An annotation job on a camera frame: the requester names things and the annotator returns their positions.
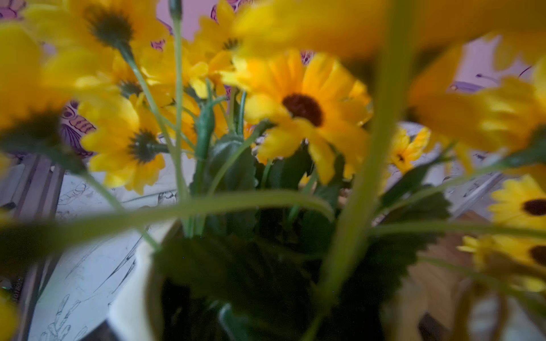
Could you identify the sunflower pot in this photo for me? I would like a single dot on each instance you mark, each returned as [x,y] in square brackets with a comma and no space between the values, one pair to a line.
[258,159]
[518,203]

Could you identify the white wire wooden shelf unit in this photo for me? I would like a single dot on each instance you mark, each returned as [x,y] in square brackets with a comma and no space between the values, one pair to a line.
[502,276]

